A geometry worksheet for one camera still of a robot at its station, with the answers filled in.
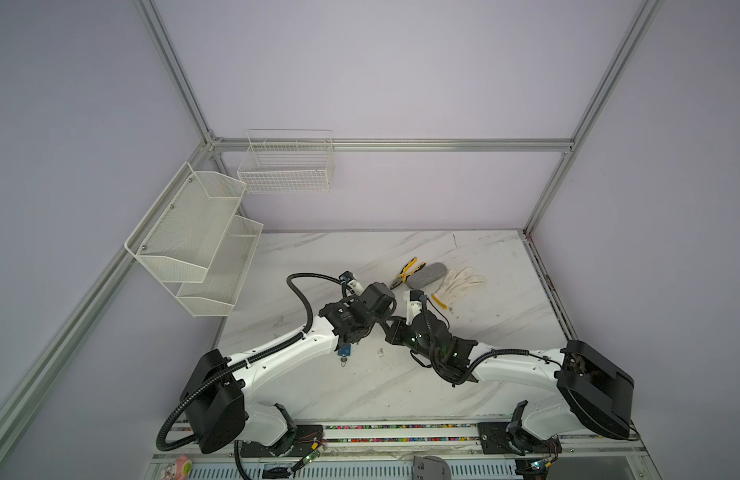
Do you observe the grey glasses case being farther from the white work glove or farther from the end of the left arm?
the end of the left arm

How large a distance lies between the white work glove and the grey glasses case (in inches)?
1.1

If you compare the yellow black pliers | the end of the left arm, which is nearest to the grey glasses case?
the yellow black pliers

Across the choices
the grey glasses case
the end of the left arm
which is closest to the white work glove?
the grey glasses case

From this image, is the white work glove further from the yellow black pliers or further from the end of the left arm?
the end of the left arm

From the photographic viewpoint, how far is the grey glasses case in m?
1.04

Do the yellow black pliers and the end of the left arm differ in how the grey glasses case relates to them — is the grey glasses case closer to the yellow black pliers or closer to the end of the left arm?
the yellow black pliers

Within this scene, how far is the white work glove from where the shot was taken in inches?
40.5
